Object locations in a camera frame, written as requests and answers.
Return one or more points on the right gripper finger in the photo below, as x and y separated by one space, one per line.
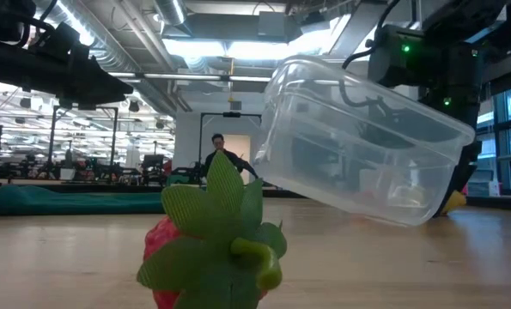
465 171

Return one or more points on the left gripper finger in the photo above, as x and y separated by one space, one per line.
109 90

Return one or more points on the yellow toy lemon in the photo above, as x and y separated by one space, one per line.
457 202

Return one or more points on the clear plastic tupperware container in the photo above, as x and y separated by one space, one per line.
324 150

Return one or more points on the red toy strawberry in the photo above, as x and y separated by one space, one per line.
220 240

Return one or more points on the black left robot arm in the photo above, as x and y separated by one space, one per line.
1 64

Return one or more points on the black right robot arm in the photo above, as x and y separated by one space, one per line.
452 26

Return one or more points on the dark green cloth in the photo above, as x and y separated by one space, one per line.
66 201

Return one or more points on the person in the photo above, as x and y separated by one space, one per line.
238 162

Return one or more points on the grey ceiling box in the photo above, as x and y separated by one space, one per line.
276 26

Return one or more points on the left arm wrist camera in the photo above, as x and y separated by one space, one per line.
62 40

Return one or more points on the silver ventilation duct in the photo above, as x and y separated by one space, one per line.
109 47

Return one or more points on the black aluminium table frame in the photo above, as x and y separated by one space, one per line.
504 202

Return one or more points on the black gantry frame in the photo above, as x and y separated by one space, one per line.
231 114
52 137

